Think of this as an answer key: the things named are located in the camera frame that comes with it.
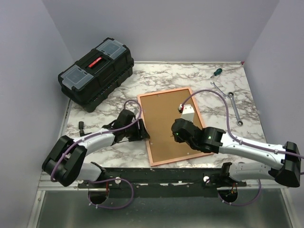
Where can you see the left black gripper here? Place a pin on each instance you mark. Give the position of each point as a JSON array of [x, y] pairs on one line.
[[140, 134]]

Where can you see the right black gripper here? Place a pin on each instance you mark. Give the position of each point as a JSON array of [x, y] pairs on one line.
[[177, 139]]

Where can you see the red wooden picture frame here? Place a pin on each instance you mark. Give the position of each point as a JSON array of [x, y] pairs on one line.
[[159, 111]]

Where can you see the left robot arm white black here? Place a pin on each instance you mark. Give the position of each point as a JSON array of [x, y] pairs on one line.
[[65, 163]]

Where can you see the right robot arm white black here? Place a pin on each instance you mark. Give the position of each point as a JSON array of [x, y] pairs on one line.
[[281, 163]]

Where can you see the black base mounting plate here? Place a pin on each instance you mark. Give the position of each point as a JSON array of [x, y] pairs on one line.
[[161, 183]]

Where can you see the small silver open wrench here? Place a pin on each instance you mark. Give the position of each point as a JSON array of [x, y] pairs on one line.
[[220, 91]]

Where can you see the silver ratchet wrench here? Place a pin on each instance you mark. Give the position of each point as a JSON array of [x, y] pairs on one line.
[[239, 121]]

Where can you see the small black cylinder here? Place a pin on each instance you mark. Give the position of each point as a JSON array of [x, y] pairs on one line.
[[81, 128]]

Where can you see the black plastic toolbox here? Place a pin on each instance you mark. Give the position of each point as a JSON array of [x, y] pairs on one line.
[[91, 79]]

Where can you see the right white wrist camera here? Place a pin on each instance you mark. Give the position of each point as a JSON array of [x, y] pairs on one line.
[[187, 112]]

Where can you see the green handled screwdriver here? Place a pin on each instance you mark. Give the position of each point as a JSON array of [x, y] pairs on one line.
[[217, 72]]

